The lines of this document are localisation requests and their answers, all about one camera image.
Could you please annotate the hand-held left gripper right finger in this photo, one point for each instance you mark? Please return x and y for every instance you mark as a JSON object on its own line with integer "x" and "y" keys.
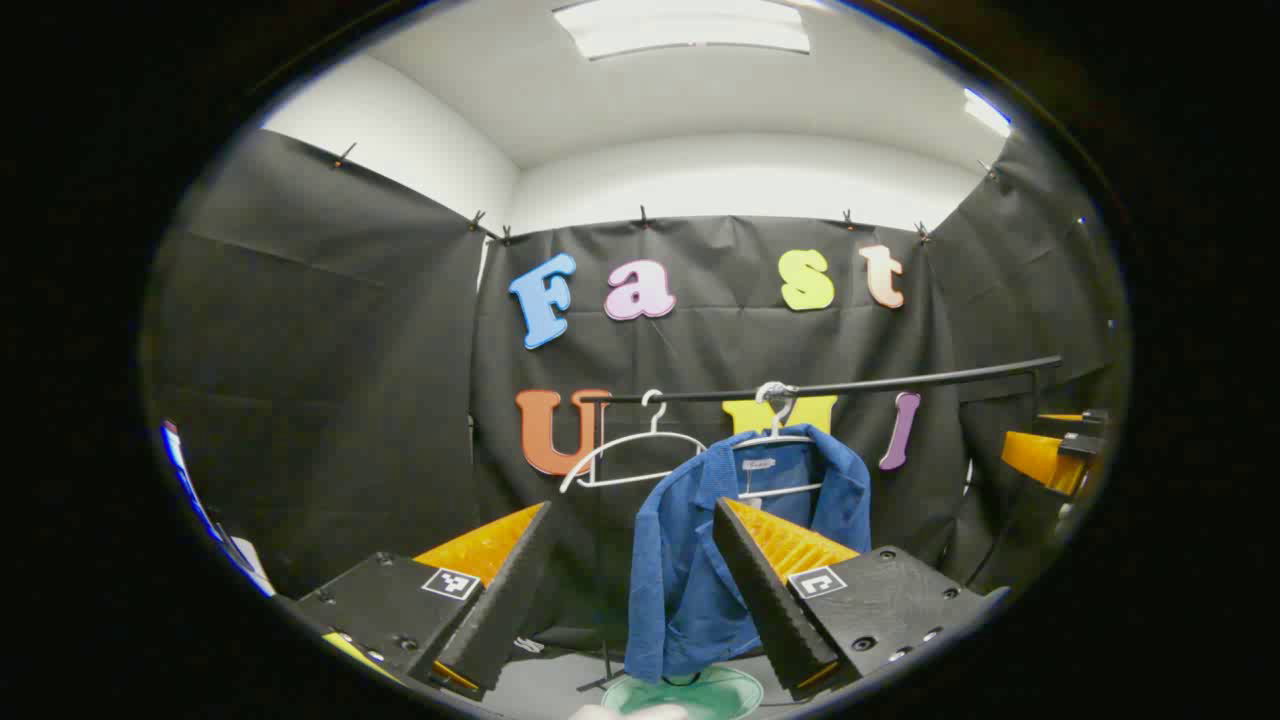
{"x": 770, "y": 600}

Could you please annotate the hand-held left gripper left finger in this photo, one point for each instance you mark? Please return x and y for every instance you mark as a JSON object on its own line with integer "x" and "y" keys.
{"x": 500, "y": 610}

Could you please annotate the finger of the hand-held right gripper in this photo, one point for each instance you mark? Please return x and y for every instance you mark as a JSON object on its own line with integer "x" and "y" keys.
{"x": 1035, "y": 458}

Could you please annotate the blue shirt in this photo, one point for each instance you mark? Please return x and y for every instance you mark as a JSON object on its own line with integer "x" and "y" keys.
{"x": 680, "y": 580}

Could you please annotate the green laundry hamper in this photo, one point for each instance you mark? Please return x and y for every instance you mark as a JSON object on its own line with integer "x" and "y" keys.
{"x": 700, "y": 695}

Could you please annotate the white plastic hanger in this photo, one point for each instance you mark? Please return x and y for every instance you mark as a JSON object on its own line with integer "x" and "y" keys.
{"x": 640, "y": 436}
{"x": 775, "y": 440}

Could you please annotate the black clothes rack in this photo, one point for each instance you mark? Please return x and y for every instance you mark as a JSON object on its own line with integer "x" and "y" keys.
{"x": 900, "y": 383}

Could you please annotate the silver tape wrap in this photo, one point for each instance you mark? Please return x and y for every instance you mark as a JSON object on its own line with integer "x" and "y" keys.
{"x": 775, "y": 390}

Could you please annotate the black backdrop cloth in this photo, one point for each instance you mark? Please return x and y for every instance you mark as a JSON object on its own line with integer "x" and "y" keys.
{"x": 330, "y": 400}

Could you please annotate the small ceiling light panel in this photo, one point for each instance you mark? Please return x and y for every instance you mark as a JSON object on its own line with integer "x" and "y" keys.
{"x": 988, "y": 112}

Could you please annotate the large ceiling light panel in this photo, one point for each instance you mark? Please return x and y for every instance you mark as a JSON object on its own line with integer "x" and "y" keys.
{"x": 680, "y": 28}

